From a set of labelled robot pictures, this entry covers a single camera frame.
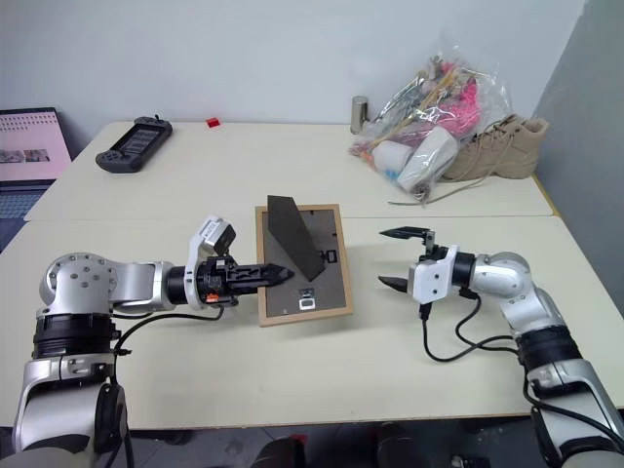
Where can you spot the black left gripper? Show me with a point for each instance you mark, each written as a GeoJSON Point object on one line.
{"type": "Point", "coordinates": [229, 280]}

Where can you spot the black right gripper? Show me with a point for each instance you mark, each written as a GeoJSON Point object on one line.
{"type": "Point", "coordinates": [431, 251]}

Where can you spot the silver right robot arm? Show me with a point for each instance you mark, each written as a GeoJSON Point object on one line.
{"type": "Point", "coordinates": [502, 275]}

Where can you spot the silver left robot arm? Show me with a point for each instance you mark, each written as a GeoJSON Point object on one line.
{"type": "Point", "coordinates": [131, 283]}

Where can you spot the clear plastic bag of items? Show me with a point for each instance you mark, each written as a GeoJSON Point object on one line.
{"type": "Point", "coordinates": [429, 127]}

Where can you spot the tan suede boot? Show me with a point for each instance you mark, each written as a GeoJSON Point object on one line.
{"type": "Point", "coordinates": [502, 148]}

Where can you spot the silver metal cylinder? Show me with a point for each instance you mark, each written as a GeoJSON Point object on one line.
{"type": "Point", "coordinates": [360, 114]}

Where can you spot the small red block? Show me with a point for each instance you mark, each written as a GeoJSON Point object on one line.
{"type": "Point", "coordinates": [213, 122]}

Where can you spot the dark rounded shape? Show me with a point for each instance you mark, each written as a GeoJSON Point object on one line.
{"type": "Point", "coordinates": [395, 446]}
{"type": "Point", "coordinates": [283, 453]}

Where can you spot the black handheld game console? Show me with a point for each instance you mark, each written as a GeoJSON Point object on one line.
{"type": "Point", "coordinates": [134, 144]}

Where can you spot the open laptop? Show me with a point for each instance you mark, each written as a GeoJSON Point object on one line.
{"type": "Point", "coordinates": [29, 146]}

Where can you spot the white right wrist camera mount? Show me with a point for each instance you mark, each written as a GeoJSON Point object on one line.
{"type": "Point", "coordinates": [434, 280]}

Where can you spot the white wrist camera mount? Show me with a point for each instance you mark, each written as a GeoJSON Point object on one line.
{"type": "Point", "coordinates": [205, 239]}
{"type": "Point", "coordinates": [434, 280]}

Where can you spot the wooden picture frame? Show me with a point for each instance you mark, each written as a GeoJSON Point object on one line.
{"type": "Point", "coordinates": [312, 302]}

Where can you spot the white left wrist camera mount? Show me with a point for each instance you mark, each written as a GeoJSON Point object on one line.
{"type": "Point", "coordinates": [205, 239]}

